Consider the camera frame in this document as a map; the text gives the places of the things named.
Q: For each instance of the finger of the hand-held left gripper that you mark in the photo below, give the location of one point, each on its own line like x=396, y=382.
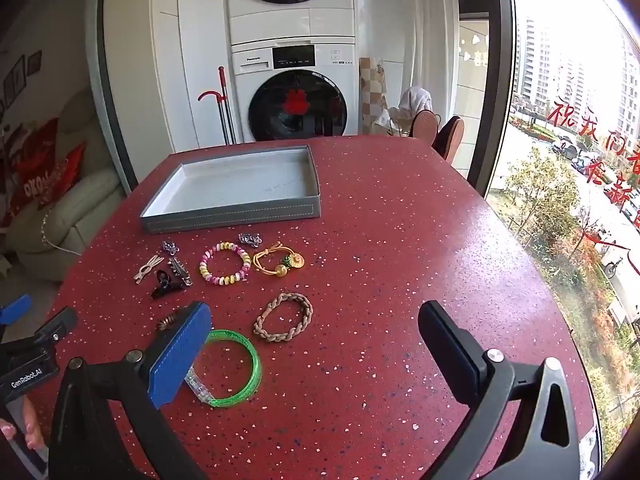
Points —
x=15, y=308
x=56, y=327

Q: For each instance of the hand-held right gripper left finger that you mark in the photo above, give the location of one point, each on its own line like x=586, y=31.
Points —
x=179, y=355

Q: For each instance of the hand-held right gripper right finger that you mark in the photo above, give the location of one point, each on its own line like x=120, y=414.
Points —
x=450, y=347

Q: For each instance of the black claw hair clip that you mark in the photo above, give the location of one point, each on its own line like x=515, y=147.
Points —
x=167, y=286

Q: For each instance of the green translucent bangle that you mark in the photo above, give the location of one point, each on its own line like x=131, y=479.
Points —
x=252, y=367

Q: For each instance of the silver alligator hair clip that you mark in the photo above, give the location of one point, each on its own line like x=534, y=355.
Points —
x=181, y=271

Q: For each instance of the cream bow hair clip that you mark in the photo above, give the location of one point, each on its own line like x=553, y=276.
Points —
x=148, y=269

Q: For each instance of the silver heart earring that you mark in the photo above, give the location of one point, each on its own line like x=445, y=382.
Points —
x=248, y=240
x=170, y=247

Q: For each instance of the grey shallow tray box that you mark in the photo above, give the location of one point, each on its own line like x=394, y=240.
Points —
x=235, y=195

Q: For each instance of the person's left hand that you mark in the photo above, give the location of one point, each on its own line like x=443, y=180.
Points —
x=27, y=427

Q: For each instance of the cream leather sofa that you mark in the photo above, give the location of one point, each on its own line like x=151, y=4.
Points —
x=65, y=210

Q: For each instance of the red printed cushion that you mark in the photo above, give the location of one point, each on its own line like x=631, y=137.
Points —
x=45, y=180

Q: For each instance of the white cloth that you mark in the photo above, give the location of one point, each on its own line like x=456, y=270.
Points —
x=415, y=100

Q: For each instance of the red window decal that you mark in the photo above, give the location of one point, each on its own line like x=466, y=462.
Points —
x=590, y=125

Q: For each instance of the checkered paper bag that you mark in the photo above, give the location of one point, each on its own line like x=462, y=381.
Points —
x=374, y=95

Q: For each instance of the white washing machine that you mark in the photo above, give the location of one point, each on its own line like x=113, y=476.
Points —
x=295, y=95

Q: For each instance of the white cabinet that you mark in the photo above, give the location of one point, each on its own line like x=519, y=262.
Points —
x=165, y=50

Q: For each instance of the framed wall picture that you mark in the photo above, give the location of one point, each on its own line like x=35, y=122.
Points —
x=34, y=61
x=17, y=74

